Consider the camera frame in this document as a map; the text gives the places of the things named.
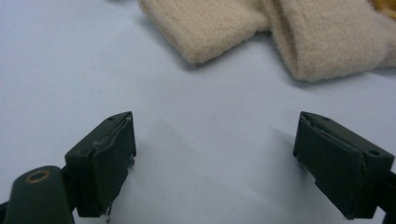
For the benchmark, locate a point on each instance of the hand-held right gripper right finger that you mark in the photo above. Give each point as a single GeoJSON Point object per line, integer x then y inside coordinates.
{"type": "Point", "coordinates": [339, 168]}

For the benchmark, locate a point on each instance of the white table mat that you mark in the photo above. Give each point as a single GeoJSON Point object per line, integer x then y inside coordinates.
{"type": "Point", "coordinates": [202, 124]}

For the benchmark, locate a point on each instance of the beige work glove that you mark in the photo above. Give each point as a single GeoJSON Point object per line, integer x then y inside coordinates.
{"type": "Point", "coordinates": [205, 28]}
{"type": "Point", "coordinates": [327, 37]}

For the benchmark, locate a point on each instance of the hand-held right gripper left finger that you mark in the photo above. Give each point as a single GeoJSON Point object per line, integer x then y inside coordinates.
{"type": "Point", "coordinates": [102, 168]}

